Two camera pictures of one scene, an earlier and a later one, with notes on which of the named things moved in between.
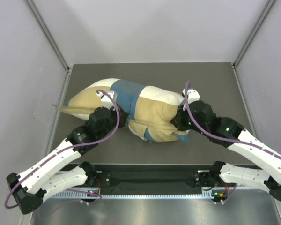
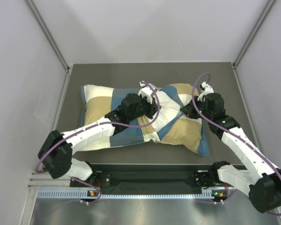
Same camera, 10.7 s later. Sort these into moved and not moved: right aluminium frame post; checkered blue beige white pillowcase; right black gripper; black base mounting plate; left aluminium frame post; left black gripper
Moved: right black gripper; left black gripper; checkered blue beige white pillowcase
Not moved: left aluminium frame post; black base mounting plate; right aluminium frame post
